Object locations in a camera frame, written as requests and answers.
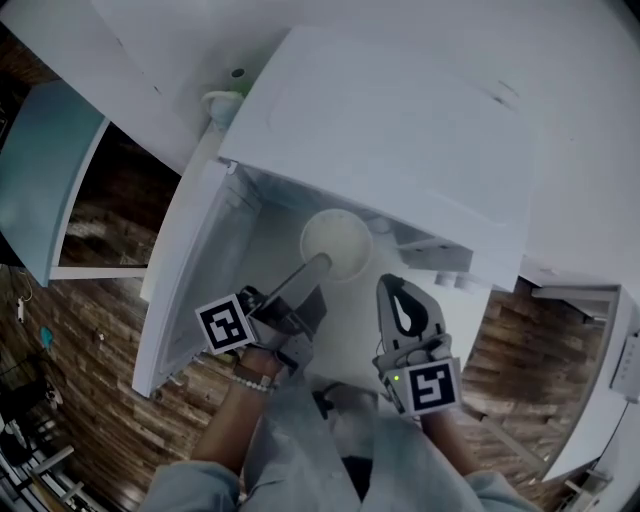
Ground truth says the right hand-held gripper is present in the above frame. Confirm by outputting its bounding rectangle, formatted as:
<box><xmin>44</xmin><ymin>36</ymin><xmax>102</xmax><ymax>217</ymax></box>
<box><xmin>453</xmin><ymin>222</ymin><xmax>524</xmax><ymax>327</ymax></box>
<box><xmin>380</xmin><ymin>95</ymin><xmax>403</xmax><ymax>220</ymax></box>
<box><xmin>371</xmin><ymin>272</ymin><xmax>464</xmax><ymax>417</ymax></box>

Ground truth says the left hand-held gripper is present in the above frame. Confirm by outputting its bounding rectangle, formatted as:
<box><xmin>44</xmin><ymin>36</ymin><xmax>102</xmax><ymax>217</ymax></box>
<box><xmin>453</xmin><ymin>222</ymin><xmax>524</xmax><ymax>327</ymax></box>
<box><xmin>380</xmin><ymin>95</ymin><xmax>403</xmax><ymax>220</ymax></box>
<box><xmin>194</xmin><ymin>252</ymin><xmax>334</xmax><ymax>374</ymax></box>

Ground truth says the white bowl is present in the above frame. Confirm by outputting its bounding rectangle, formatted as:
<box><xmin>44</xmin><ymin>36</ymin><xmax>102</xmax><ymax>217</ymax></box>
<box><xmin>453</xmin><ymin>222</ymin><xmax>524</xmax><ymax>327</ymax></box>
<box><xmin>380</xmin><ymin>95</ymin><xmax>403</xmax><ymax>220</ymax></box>
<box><xmin>299</xmin><ymin>208</ymin><xmax>375</xmax><ymax>283</ymax></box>

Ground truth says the person's right forearm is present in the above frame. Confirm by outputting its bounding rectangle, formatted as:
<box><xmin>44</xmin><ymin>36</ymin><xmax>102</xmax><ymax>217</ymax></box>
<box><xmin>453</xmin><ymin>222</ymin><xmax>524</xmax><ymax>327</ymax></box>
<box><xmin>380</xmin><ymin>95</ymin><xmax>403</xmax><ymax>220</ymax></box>
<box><xmin>418</xmin><ymin>408</ymin><xmax>482</xmax><ymax>476</ymax></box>

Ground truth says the person's left forearm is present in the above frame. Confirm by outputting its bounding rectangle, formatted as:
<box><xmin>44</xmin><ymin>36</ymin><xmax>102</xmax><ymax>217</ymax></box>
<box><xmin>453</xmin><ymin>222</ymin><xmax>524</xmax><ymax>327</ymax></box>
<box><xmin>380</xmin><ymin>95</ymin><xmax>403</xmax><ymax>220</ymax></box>
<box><xmin>191</xmin><ymin>345</ymin><xmax>282</xmax><ymax>477</ymax></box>

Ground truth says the person's light blue shirt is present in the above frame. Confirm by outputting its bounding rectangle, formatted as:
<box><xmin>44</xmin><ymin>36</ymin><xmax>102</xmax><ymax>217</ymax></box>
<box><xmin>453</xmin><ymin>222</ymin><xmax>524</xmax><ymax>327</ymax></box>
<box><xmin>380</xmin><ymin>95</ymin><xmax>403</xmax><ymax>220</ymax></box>
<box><xmin>147</xmin><ymin>372</ymin><xmax>544</xmax><ymax>512</ymax></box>

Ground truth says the white mug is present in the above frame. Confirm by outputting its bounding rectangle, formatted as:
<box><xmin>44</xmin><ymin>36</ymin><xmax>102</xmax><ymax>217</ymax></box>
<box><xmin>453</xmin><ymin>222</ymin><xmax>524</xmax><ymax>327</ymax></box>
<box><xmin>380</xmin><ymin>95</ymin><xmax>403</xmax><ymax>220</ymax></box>
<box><xmin>201</xmin><ymin>89</ymin><xmax>242</xmax><ymax>127</ymax></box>

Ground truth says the pale teal cabinet door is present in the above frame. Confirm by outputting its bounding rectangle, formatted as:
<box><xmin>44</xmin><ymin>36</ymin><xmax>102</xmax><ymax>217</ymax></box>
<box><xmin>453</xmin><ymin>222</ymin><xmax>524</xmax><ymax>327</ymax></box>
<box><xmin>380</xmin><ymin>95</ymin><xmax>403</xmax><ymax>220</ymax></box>
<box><xmin>0</xmin><ymin>78</ymin><xmax>112</xmax><ymax>289</ymax></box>

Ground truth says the metal rack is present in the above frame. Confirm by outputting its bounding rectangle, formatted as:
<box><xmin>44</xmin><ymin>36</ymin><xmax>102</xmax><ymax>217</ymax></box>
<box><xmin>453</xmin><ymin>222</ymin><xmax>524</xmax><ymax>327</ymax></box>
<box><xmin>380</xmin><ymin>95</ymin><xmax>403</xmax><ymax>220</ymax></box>
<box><xmin>0</xmin><ymin>439</ymin><xmax>87</xmax><ymax>509</ymax></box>

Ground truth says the white bead bracelet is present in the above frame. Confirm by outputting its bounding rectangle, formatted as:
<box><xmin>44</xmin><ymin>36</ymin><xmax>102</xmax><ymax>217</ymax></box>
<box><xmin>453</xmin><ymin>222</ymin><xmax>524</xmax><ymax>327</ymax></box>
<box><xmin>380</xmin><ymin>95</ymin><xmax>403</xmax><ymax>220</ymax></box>
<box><xmin>230</xmin><ymin>373</ymin><xmax>277</xmax><ymax>395</ymax></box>

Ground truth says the white cabinet frame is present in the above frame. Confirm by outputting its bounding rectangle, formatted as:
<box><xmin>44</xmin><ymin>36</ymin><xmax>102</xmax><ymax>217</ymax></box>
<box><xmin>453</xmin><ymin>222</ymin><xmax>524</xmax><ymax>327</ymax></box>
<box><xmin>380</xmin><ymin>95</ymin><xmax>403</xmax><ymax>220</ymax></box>
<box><xmin>517</xmin><ymin>259</ymin><xmax>640</xmax><ymax>487</ymax></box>

